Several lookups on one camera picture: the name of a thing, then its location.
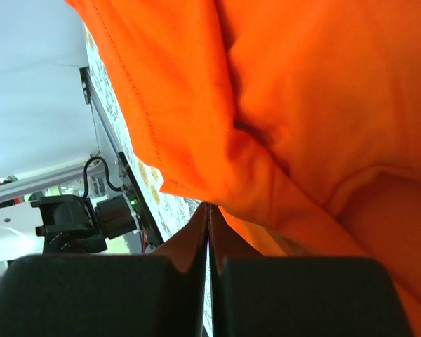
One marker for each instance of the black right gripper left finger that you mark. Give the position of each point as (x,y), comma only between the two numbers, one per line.
(158,294)

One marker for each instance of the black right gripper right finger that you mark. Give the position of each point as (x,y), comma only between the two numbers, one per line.
(257,295)

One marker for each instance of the orange t-shirt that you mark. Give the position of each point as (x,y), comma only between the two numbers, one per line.
(301,120)

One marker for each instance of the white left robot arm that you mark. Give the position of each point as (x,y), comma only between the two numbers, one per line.
(67,223)

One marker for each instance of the floral patterned tablecloth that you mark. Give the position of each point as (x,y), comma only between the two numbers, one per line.
(170,213)

